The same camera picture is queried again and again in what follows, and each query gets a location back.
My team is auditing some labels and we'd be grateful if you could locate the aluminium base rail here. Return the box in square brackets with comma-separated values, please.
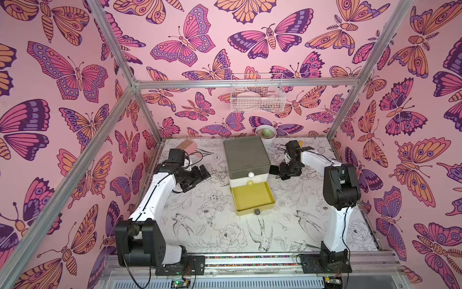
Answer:
[97, 252, 411, 289]

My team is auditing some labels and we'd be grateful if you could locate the white wire basket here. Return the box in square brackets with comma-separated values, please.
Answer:
[229, 78, 286, 114]

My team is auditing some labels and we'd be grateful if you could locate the potted cactus white pot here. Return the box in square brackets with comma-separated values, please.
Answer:
[255, 125, 277, 140]

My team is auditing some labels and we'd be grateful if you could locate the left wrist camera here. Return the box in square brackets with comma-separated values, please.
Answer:
[182, 153, 191, 170]

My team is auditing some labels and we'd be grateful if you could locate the black brooch box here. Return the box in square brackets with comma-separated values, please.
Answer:
[269, 165, 279, 176]

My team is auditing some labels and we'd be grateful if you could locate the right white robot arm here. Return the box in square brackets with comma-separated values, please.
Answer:
[271, 140, 361, 264]

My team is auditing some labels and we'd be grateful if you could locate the green drawer cabinet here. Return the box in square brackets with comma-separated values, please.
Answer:
[223, 136, 276, 216]

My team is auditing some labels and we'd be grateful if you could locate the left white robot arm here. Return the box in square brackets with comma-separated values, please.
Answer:
[115, 149, 211, 268]

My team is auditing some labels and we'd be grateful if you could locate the aluminium frame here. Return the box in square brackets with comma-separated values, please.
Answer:
[0, 0, 416, 289]

